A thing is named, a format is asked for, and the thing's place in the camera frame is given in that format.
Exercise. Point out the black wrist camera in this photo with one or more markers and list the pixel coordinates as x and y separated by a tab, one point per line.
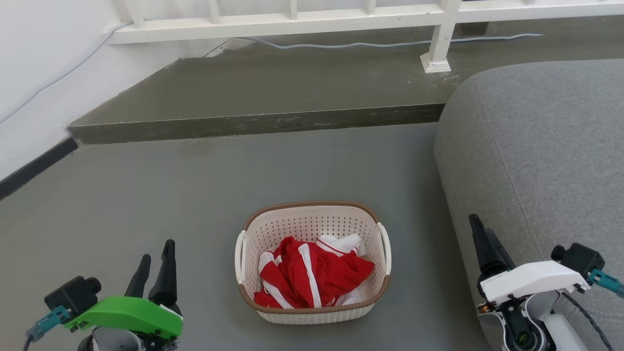
577	258
73	295

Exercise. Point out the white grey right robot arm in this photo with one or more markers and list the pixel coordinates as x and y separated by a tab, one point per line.
546	326

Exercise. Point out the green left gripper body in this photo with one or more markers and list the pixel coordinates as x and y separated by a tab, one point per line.
126	314

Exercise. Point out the raised concrete step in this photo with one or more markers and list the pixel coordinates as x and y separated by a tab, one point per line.
292	87

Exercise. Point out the white wooden railing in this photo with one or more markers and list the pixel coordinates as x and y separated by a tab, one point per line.
292	24

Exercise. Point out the black baseboard strip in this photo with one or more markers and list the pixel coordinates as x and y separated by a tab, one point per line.
34	168

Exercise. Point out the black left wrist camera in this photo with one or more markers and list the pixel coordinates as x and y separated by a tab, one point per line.
73	295

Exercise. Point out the grey fabric sofa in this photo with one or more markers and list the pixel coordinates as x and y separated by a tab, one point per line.
536	146

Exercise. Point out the cream perforated plastic laundry basket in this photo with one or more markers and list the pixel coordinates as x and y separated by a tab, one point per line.
312	222

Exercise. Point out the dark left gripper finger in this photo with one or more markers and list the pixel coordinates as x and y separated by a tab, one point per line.
139	280
165	278

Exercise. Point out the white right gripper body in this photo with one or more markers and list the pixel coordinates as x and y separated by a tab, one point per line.
531	280

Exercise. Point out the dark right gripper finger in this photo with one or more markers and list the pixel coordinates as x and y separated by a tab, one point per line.
480	243
498	251

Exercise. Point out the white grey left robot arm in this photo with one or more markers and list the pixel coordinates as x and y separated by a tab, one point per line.
117	341

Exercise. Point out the red and white garment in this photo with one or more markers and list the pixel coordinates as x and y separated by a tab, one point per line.
317	278

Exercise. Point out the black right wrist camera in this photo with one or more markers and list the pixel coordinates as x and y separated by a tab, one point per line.
577	258

